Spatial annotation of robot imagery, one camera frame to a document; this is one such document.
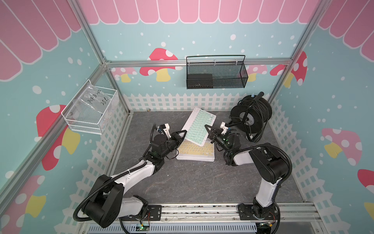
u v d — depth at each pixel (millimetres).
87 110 742
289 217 741
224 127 846
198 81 868
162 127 733
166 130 756
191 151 943
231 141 700
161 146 627
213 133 781
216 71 945
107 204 414
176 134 732
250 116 912
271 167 499
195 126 833
